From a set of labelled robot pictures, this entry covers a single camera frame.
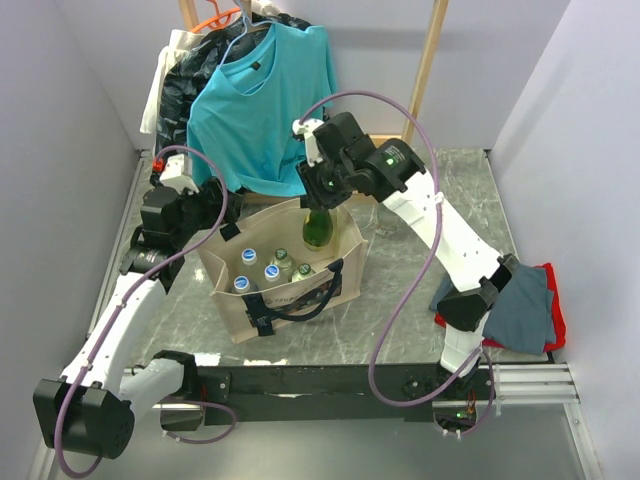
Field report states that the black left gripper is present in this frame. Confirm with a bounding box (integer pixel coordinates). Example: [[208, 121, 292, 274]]
[[171, 176, 244, 247]]

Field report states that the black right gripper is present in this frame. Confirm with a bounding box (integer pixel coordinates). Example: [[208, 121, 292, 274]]
[[294, 151, 354, 214]]

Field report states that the green Perrier lemon bottle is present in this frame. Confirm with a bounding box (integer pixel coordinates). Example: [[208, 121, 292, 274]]
[[302, 210, 334, 251]]

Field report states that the cream canvas tote bag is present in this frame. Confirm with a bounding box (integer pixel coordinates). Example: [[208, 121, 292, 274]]
[[198, 199, 367, 344]]

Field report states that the chang soda bottle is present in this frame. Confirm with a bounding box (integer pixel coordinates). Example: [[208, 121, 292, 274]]
[[291, 263, 315, 283], [272, 248, 295, 276], [375, 203, 400, 238]]

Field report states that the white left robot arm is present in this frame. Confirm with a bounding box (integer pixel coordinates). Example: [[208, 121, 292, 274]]
[[33, 178, 242, 459]]

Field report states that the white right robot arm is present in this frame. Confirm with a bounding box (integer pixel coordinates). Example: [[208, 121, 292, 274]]
[[292, 112, 519, 398]]

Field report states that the blue-cap water bottle rear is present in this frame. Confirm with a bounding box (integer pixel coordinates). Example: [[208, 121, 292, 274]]
[[241, 248, 261, 275]]

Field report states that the blue-cap water bottle labelled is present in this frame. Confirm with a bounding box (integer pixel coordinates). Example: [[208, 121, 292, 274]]
[[231, 275, 259, 295]]

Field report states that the blue-cap water bottle front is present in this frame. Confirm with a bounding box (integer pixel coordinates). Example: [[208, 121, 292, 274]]
[[264, 264, 287, 289]]

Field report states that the turquoise t-shirt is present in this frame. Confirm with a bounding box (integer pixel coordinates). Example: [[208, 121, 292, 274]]
[[187, 24, 337, 197]]

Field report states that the Chang soda bottle front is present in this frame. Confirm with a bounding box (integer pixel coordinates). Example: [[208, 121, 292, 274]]
[[291, 263, 315, 283]]

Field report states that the dark leaf-print shirt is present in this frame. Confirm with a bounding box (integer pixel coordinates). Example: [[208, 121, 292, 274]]
[[156, 14, 316, 180]]

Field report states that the light blue clothes hanger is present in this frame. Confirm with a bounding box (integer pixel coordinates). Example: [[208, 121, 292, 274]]
[[219, 0, 271, 65]]

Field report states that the cream hanging garment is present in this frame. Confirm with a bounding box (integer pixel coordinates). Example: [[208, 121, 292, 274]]
[[139, 29, 204, 135]]

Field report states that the orange clothes hanger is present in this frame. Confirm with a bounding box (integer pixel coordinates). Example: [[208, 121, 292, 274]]
[[190, 0, 242, 33]]

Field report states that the wooden clothes rack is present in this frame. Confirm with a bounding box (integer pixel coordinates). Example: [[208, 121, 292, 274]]
[[177, 0, 450, 206]]

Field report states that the folded grey-blue garment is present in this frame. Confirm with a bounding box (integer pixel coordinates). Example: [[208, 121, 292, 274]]
[[430, 265, 557, 356]]

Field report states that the folded red garment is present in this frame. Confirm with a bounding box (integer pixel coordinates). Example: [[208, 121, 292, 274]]
[[433, 262, 569, 354]]

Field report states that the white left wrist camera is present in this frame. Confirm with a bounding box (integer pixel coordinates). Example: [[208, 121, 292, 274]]
[[152, 153, 200, 194]]

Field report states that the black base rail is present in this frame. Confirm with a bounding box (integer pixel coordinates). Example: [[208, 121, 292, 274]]
[[177, 363, 491, 422]]

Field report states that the aluminium extrusion rail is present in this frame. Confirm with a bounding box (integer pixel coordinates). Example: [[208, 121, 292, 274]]
[[493, 363, 580, 405]]

